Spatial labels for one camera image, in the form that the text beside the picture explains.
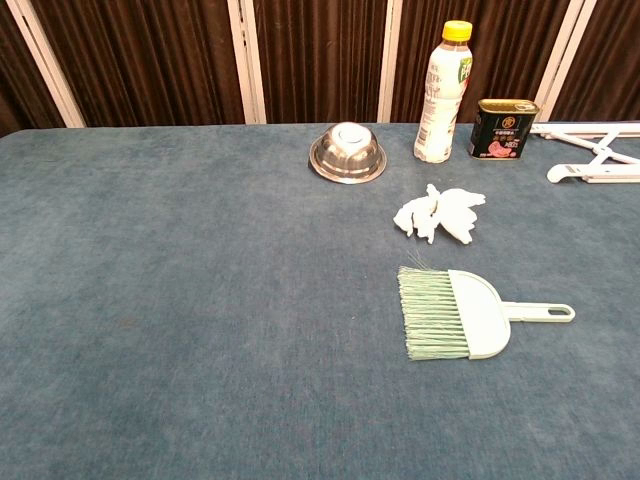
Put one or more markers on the white yellow-capped drink bottle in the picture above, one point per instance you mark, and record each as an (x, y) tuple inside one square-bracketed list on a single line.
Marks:
[(440, 100)]

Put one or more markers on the blue velvet tablecloth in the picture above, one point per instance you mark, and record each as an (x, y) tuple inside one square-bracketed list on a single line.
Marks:
[(200, 300)]

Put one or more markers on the white folding plastic rack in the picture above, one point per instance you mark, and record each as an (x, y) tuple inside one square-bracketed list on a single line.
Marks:
[(600, 150)]

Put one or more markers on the white screen frame post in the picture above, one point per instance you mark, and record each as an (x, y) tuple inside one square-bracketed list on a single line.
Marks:
[(47, 60), (390, 60), (562, 55), (247, 60)]

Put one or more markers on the upturned stainless steel bowl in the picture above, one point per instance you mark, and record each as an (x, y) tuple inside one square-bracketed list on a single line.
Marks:
[(348, 152)]

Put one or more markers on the brown pleated curtain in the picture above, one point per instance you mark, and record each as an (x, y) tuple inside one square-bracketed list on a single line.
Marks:
[(150, 60)]

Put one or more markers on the mint green hand brush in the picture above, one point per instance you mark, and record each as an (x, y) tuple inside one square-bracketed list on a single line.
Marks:
[(482, 315)]

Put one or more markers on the white paper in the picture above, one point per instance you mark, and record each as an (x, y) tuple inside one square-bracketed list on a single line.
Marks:
[(452, 212)]

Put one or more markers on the black luncheon meat can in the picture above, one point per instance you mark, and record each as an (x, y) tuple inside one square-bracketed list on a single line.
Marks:
[(500, 132)]

